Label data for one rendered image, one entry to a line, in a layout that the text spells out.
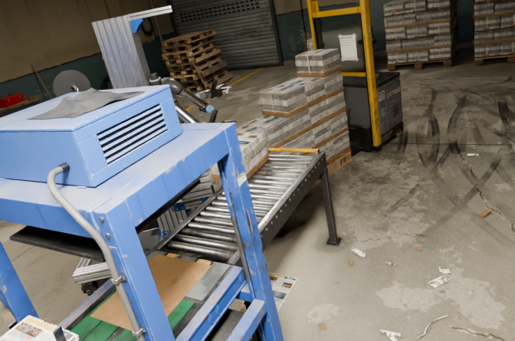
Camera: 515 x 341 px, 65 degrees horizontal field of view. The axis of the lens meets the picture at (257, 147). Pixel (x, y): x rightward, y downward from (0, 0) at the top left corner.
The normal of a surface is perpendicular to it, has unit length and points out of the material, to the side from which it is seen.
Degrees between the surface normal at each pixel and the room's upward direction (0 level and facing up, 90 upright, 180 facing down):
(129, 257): 90
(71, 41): 90
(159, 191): 90
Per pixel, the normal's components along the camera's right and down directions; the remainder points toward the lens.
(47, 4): 0.86, 0.02
